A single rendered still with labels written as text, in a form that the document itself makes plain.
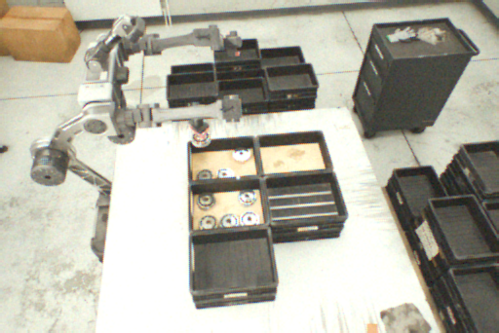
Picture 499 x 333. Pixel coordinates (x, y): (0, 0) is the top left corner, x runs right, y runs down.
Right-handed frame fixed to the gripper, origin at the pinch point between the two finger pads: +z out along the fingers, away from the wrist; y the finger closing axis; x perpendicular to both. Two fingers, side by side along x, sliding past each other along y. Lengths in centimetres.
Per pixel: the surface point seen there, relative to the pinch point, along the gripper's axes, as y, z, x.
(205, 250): -43, 24, 37
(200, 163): 0.7, 22.1, 2.5
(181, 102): 76, 49, -40
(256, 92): 56, 64, -103
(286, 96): 25, 53, -105
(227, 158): -8.0, 22.1, -11.3
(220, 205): -29.4, 23.0, 14.0
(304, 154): -38, 23, -46
